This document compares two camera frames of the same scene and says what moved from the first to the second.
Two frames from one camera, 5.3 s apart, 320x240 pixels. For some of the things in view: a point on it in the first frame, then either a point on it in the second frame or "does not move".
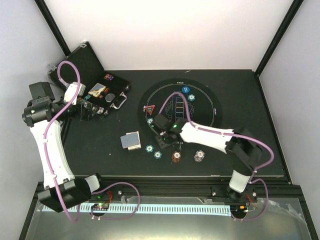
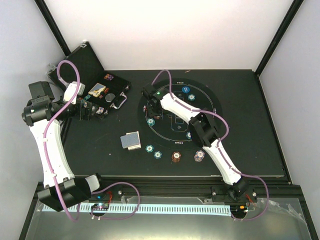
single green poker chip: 149,148 does not move
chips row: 100,110 does not move
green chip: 191,97 does not move
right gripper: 162,144 -> 151,112
